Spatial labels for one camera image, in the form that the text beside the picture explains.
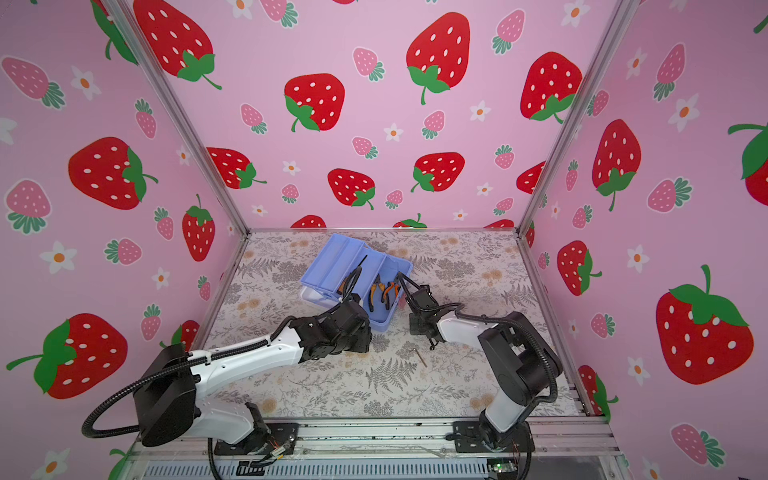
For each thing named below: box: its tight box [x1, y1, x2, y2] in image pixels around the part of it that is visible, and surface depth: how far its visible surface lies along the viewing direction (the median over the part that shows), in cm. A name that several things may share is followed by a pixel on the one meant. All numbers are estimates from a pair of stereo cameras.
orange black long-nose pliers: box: [381, 282, 401, 311], surface depth 101 cm
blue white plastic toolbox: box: [300, 233, 413, 332], surface depth 100 cm
